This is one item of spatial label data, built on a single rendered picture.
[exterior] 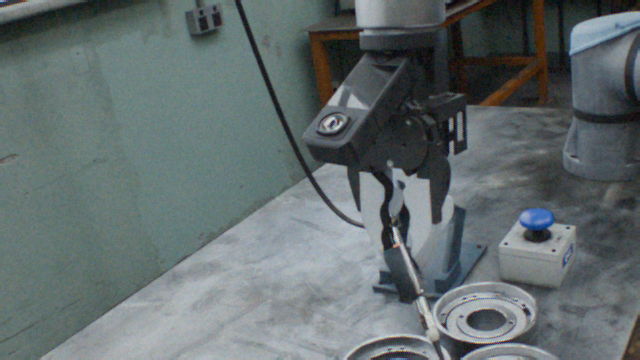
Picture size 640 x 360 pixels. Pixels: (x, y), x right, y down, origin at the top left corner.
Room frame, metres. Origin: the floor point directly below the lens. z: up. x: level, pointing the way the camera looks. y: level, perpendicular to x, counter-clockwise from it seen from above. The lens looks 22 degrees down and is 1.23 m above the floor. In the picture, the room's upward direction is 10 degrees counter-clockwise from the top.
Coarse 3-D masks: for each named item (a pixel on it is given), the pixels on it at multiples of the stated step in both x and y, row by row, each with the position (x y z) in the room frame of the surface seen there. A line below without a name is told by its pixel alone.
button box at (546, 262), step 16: (512, 240) 0.66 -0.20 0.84; (528, 240) 0.65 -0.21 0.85; (544, 240) 0.65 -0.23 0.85; (560, 240) 0.64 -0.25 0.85; (512, 256) 0.65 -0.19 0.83; (528, 256) 0.63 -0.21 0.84; (544, 256) 0.62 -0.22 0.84; (560, 256) 0.62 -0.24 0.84; (512, 272) 0.65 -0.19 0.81; (528, 272) 0.63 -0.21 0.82; (544, 272) 0.62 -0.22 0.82; (560, 272) 0.62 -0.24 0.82
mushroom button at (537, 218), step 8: (536, 208) 0.67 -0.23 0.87; (520, 216) 0.67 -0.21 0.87; (528, 216) 0.66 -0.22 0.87; (536, 216) 0.65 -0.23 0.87; (544, 216) 0.65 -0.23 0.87; (552, 216) 0.65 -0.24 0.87; (520, 224) 0.66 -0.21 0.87; (528, 224) 0.65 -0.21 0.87; (536, 224) 0.64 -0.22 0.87; (544, 224) 0.64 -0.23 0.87; (552, 224) 0.65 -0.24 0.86; (536, 232) 0.66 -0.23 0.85
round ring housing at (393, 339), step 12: (384, 336) 0.53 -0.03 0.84; (396, 336) 0.53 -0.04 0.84; (408, 336) 0.53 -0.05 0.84; (420, 336) 0.52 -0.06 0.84; (360, 348) 0.52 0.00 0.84; (372, 348) 0.53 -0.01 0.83; (384, 348) 0.53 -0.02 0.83; (396, 348) 0.52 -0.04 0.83; (408, 348) 0.52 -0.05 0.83; (420, 348) 0.52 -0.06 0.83; (432, 348) 0.51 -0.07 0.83
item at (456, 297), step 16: (464, 288) 0.59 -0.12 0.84; (480, 288) 0.59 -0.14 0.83; (496, 288) 0.59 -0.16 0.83; (512, 288) 0.58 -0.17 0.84; (448, 304) 0.58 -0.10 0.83; (480, 304) 0.57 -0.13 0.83; (496, 304) 0.57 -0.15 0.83; (528, 304) 0.55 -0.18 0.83; (464, 320) 0.55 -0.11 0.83; (480, 320) 0.56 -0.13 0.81; (496, 320) 0.56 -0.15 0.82; (512, 320) 0.53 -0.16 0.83; (528, 320) 0.53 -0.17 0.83; (448, 336) 0.52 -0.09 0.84; (480, 336) 0.52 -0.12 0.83; (496, 336) 0.52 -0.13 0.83; (512, 336) 0.49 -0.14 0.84; (528, 336) 0.50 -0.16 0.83; (448, 352) 0.52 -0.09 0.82; (464, 352) 0.50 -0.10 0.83
